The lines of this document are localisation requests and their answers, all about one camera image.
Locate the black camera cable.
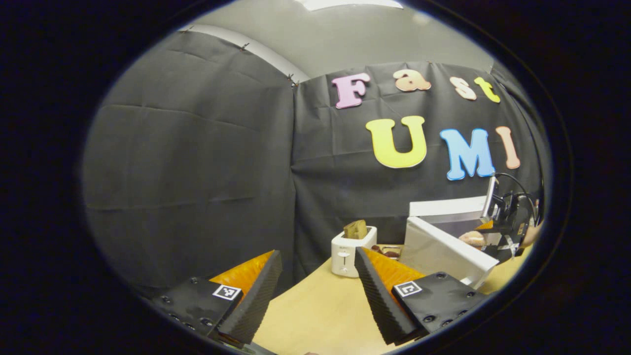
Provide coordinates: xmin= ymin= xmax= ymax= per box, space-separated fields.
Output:
xmin=494 ymin=173 xmax=541 ymax=220

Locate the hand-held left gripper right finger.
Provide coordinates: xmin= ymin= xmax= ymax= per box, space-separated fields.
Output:
xmin=355 ymin=247 xmax=491 ymax=346

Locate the white microwave oven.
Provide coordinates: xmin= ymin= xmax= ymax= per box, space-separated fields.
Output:
xmin=398 ymin=196 xmax=499 ymax=290

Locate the black backdrop cloth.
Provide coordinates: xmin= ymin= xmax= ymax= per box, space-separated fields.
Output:
xmin=83 ymin=31 xmax=552 ymax=296

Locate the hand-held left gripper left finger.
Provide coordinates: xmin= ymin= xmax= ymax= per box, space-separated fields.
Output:
xmin=153 ymin=250 xmax=283 ymax=344

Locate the large ceiling light panel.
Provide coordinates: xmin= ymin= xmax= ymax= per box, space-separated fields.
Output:
xmin=296 ymin=0 xmax=404 ymax=11

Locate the brown bread slice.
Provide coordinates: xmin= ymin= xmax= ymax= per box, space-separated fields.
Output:
xmin=344 ymin=220 xmax=368 ymax=240

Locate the white toaster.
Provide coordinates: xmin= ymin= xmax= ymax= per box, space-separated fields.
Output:
xmin=331 ymin=226 xmax=378 ymax=278

